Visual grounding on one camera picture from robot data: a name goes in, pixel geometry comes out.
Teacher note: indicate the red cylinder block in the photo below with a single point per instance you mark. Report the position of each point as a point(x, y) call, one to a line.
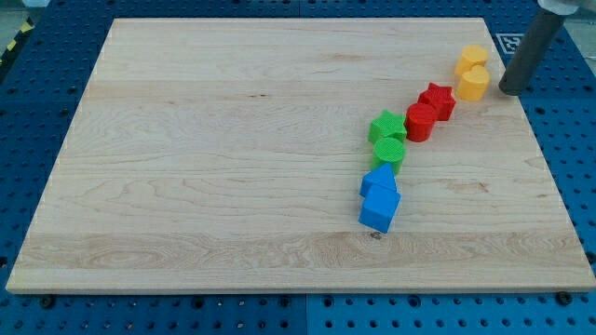
point(420, 120)

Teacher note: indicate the white rod mount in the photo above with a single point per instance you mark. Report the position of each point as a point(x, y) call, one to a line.
point(560, 7)

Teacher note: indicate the green star block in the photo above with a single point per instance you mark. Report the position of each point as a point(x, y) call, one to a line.
point(388, 125)

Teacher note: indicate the yellow hexagon block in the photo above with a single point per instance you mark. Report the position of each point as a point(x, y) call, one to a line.
point(470, 56)

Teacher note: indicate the black bolt front right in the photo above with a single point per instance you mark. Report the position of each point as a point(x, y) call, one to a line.
point(563, 298)

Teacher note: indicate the yellow black hazard tape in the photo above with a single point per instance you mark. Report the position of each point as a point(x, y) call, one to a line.
point(16, 44)

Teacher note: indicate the light wooden board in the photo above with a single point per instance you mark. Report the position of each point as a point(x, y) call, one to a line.
point(223, 156)

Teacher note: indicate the blue cube block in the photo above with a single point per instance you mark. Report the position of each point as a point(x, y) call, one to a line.
point(379, 207)

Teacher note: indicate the white fiducial marker tag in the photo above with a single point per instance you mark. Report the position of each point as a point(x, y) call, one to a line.
point(509, 42)

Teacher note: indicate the black bolt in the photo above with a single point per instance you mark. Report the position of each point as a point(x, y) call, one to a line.
point(47, 301)
point(563, 298)

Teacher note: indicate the green cylinder block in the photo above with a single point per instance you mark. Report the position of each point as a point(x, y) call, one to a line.
point(388, 151)

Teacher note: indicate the blue triangle block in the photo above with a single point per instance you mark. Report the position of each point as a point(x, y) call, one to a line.
point(382, 176)

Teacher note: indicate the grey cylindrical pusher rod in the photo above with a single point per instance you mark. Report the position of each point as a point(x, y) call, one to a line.
point(530, 52)

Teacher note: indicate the black bolt front left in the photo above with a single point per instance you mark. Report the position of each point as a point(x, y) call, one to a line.
point(47, 301)

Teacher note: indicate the yellow heart block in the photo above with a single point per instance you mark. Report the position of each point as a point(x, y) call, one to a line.
point(473, 84)

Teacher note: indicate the red star block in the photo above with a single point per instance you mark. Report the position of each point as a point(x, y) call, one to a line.
point(440, 98)

